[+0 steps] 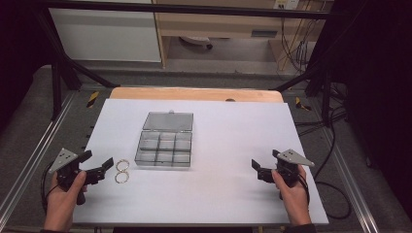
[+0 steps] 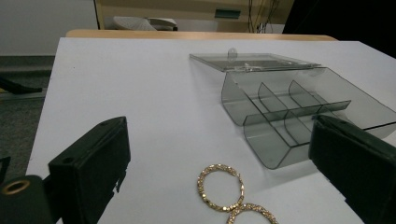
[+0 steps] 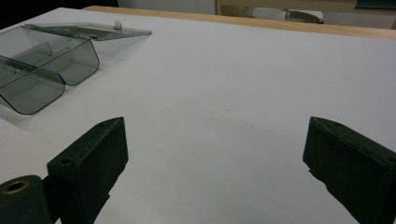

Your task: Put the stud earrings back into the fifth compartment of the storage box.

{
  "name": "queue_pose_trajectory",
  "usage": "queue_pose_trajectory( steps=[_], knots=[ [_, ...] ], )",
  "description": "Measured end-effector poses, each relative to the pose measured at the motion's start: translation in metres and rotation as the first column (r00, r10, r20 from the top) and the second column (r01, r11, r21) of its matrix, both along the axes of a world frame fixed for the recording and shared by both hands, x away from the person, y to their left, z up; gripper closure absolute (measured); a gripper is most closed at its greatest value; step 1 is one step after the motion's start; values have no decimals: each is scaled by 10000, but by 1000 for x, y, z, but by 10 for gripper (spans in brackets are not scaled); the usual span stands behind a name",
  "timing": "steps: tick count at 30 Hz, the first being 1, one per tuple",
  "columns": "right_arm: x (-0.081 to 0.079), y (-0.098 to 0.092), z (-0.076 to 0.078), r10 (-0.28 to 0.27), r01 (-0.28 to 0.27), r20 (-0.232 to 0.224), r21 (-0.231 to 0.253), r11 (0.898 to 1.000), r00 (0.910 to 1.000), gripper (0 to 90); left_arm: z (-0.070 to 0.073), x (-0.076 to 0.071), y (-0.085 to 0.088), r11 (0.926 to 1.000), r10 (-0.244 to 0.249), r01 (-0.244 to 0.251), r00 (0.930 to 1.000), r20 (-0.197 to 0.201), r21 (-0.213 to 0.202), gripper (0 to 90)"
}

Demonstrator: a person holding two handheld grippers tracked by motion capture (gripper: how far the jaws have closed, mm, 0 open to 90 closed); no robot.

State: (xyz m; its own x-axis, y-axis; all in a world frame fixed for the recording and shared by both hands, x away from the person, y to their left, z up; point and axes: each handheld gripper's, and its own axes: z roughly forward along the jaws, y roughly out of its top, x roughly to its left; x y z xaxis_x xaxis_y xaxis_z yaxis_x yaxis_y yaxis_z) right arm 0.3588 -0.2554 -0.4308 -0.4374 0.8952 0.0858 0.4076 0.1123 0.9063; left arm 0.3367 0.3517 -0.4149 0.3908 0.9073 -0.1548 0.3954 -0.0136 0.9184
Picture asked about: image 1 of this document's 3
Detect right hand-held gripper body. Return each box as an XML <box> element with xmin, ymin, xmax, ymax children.
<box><xmin>264</xmin><ymin>149</ymin><xmax>316</xmax><ymax>189</ymax></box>

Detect yellow black tape strip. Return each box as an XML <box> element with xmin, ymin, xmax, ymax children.
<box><xmin>86</xmin><ymin>90</ymin><xmax>100</xmax><ymax>109</ymax></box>
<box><xmin>293</xmin><ymin>96</ymin><xmax>312</xmax><ymax>112</ymax></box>

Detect dark curtain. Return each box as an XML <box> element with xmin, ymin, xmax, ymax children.
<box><xmin>0</xmin><ymin>0</ymin><xmax>50</xmax><ymax>134</ymax></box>
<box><xmin>331</xmin><ymin>0</ymin><xmax>412</xmax><ymax>222</ymax></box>

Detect wall power outlet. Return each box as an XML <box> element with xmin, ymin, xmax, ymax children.
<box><xmin>273</xmin><ymin>0</ymin><xmax>301</xmax><ymax>11</ymax></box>

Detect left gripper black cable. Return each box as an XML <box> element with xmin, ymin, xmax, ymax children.
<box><xmin>40</xmin><ymin>160</ymin><xmax>61</xmax><ymax>214</ymax></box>

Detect black metal frame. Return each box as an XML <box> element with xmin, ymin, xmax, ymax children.
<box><xmin>32</xmin><ymin>0</ymin><xmax>367</xmax><ymax>128</ymax></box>

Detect white cabinet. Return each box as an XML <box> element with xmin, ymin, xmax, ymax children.
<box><xmin>48</xmin><ymin>7</ymin><xmax>162</xmax><ymax>63</ymax></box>

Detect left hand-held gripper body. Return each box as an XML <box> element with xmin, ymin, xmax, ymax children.
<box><xmin>48</xmin><ymin>148</ymin><xmax>100</xmax><ymax>206</ymax></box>

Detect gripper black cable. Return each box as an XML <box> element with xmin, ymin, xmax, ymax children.
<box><xmin>40</xmin><ymin>160</ymin><xmax>61</xmax><ymax>214</ymax></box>
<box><xmin>297</xmin><ymin>106</ymin><xmax>354</xmax><ymax>221</ymax></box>

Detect black floor cables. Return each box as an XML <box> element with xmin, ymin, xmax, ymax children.
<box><xmin>293</xmin><ymin>82</ymin><xmax>348</xmax><ymax>138</ymax></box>

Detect aluminium rail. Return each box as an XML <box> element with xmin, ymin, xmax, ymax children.
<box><xmin>0</xmin><ymin>91</ymin><xmax>78</xmax><ymax>221</ymax></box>
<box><xmin>320</xmin><ymin>128</ymin><xmax>381</xmax><ymax>233</ymax></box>

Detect office chair base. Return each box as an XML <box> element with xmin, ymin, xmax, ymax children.
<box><xmin>179</xmin><ymin>35</ymin><xmax>214</xmax><ymax>50</ymax></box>

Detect white table sheet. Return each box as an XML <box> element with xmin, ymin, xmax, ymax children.
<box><xmin>72</xmin><ymin>98</ymin><xmax>330</xmax><ymax>226</ymax></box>

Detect wooden table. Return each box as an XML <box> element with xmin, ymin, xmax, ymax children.
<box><xmin>109</xmin><ymin>86</ymin><xmax>285</xmax><ymax>104</ymax></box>

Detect hanging cable bundle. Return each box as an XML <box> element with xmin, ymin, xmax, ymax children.
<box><xmin>279</xmin><ymin>16</ymin><xmax>318</xmax><ymax>74</ymax></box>

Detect person's left hand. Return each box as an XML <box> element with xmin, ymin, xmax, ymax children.
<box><xmin>43</xmin><ymin>170</ymin><xmax>88</xmax><ymax>232</ymax></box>

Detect light wooden desk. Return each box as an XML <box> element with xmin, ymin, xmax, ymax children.
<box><xmin>152</xmin><ymin>0</ymin><xmax>335</xmax><ymax>71</ymax></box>

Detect person's right hand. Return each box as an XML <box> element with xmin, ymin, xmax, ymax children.
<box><xmin>271</xmin><ymin>164</ymin><xmax>313</xmax><ymax>227</ymax></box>

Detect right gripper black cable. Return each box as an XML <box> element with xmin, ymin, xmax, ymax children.
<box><xmin>297</xmin><ymin>106</ymin><xmax>354</xmax><ymax>221</ymax></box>

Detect clear plastic compartment box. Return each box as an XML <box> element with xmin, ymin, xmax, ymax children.
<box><xmin>133</xmin><ymin>111</ymin><xmax>195</xmax><ymax>169</ymax></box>

